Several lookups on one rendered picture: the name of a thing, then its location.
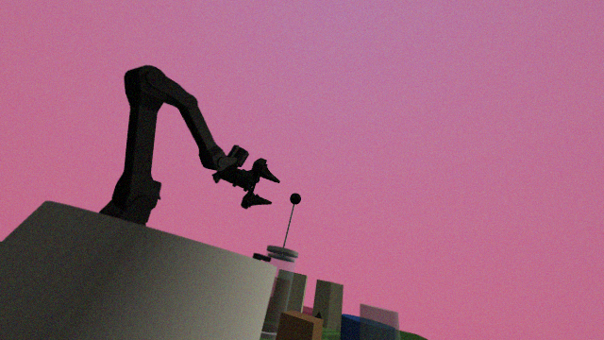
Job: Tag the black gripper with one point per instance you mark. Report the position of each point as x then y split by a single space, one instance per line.
246 181

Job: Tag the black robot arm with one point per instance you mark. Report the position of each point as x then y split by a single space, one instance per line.
136 193

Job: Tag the glass coffee press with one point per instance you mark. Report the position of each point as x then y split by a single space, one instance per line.
284 259

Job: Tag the grey cylinder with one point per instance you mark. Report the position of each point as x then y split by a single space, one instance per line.
378 324

